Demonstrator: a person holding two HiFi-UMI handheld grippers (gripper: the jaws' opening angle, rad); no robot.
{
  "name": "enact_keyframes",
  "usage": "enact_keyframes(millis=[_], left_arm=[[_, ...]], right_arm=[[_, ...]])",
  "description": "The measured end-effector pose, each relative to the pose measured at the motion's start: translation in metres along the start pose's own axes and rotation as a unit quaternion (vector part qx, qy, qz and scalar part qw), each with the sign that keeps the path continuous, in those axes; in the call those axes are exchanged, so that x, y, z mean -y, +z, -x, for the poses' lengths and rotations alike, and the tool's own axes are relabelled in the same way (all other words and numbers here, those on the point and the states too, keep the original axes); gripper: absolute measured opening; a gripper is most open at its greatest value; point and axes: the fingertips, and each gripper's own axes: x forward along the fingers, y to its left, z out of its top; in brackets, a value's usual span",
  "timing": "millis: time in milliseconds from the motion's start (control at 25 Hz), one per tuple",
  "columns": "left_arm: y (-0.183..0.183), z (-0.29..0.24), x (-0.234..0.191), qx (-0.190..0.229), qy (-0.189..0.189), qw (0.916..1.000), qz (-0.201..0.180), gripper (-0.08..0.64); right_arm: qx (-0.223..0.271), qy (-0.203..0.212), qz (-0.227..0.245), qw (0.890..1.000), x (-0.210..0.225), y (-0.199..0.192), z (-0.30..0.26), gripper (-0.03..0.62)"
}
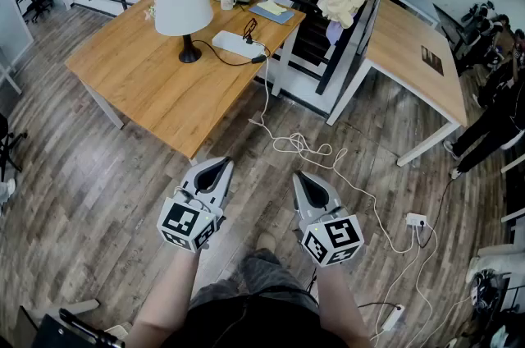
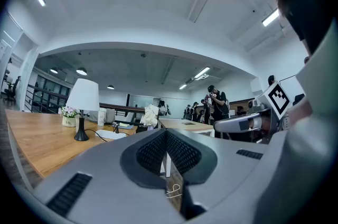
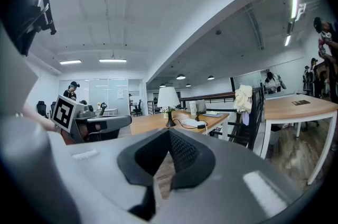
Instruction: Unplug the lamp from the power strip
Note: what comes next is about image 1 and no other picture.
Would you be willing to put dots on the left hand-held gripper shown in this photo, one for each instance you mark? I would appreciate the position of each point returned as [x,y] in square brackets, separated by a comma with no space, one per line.
[180,221]

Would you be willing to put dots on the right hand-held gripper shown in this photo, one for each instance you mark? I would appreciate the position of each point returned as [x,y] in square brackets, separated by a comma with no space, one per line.
[336,235]

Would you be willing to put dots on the white table lamp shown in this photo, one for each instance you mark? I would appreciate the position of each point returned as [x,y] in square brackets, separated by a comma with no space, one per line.
[182,5]

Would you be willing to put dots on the person's right forearm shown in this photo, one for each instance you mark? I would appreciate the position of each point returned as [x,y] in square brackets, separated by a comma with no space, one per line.
[340,305]

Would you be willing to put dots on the person's left forearm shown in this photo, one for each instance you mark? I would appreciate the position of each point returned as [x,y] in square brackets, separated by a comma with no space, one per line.
[164,297]

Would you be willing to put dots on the round wooden table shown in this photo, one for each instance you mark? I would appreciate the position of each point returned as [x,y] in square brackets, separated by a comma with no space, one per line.
[164,92]

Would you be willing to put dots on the person's tan shoe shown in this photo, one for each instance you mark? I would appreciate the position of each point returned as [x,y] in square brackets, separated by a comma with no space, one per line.
[266,241]

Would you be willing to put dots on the person's grey trousers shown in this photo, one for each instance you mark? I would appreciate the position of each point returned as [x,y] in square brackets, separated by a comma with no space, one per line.
[262,276]

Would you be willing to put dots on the small white floor power strip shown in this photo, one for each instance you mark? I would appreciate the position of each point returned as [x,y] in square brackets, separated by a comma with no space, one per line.
[416,220]

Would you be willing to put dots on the person's black shirt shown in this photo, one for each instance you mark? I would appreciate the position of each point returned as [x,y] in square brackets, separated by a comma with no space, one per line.
[254,326]

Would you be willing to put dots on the long white floor power strip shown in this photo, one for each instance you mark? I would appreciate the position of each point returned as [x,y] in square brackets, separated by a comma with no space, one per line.
[393,317]

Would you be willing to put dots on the purple cloth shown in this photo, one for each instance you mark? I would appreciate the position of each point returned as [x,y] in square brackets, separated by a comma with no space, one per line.
[334,32]

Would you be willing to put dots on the wooden table with black label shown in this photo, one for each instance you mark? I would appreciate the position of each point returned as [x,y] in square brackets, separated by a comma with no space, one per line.
[402,42]

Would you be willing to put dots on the pink flowers in white pot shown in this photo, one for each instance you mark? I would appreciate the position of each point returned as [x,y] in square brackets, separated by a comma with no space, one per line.
[152,12]

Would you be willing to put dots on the blue notebook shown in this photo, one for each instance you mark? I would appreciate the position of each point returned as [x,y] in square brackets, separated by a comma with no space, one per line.
[281,16]

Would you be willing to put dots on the yellow sticky notepad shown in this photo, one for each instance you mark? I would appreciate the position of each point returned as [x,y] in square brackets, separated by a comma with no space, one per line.
[270,7]

